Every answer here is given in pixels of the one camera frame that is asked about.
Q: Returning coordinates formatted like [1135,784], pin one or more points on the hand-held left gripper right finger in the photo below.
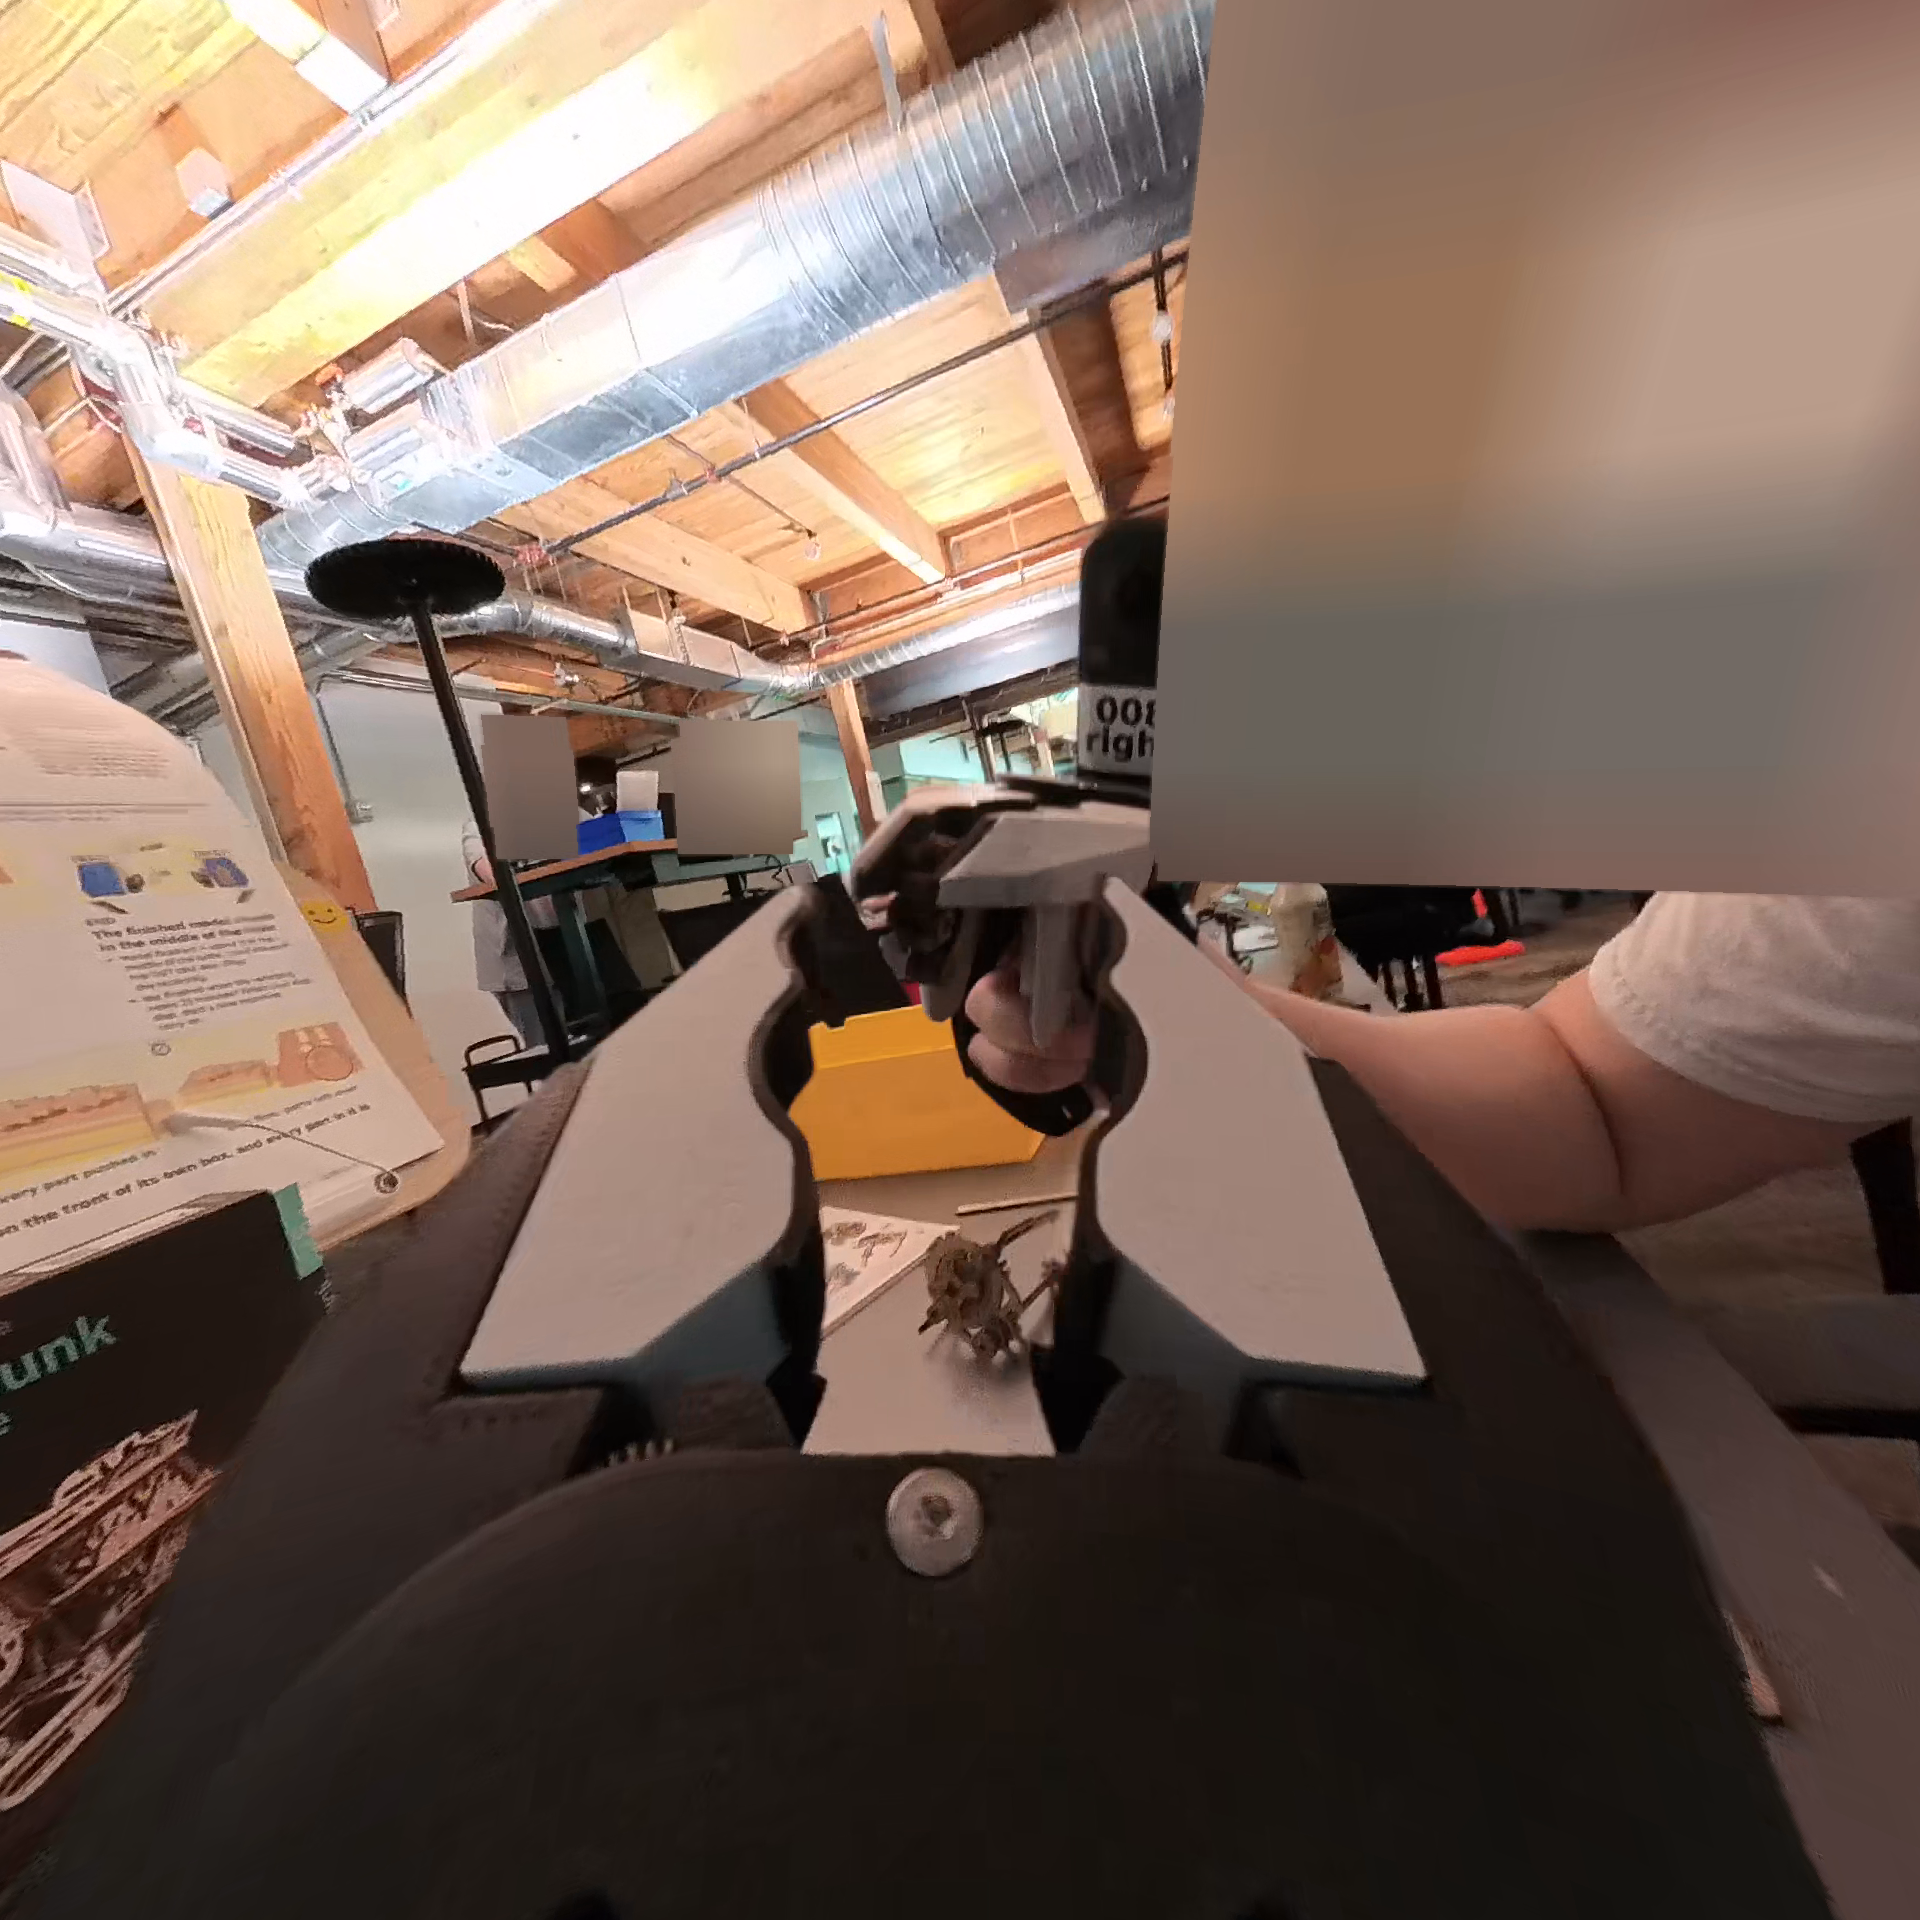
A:
[1260,1201]

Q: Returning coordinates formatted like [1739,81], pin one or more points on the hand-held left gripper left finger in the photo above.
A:
[660,1170]

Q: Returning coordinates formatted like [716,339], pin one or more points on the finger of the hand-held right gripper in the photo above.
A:
[1050,866]
[938,833]

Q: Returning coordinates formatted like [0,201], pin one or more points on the small dark wooden model part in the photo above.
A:
[857,960]

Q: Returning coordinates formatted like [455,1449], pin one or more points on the person's right forearm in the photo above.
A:
[1499,1096]

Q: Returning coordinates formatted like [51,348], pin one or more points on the wooden model assembly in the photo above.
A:
[983,1298]

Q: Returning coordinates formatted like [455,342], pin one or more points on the black model kit box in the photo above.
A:
[135,1440]

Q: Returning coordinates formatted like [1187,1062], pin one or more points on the person's right hand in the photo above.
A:
[996,1035]

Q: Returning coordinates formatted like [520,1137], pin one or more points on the black rolling cart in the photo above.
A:
[503,1072]

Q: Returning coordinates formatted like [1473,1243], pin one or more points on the white printed paper sheet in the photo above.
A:
[868,1259]

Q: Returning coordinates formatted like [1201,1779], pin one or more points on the thin wooden stick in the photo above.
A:
[1012,1203]

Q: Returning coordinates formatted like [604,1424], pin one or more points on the yellow plastic bin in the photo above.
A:
[900,1096]

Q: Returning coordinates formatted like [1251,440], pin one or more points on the pale plastic jug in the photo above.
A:
[1300,937]

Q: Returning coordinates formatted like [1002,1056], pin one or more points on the background standing desk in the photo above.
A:
[660,878]

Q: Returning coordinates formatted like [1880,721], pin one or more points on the blue plastic bin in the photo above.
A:
[622,833]

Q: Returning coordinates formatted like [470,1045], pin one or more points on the red object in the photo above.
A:
[1482,949]

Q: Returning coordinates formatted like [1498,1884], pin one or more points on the printed instruction board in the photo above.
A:
[166,974]

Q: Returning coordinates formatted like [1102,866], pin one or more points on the white shirt sleeve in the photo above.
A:
[1769,1004]

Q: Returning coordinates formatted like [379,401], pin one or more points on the black floor lamp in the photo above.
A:
[404,578]

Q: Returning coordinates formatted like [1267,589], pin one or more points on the silver ceiling pipes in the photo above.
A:
[135,389]

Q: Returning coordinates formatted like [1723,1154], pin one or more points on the slim silver air duct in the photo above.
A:
[780,644]

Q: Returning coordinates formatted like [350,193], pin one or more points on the large silver air duct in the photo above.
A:
[720,270]

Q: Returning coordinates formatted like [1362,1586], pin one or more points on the wooden support post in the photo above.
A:
[247,675]

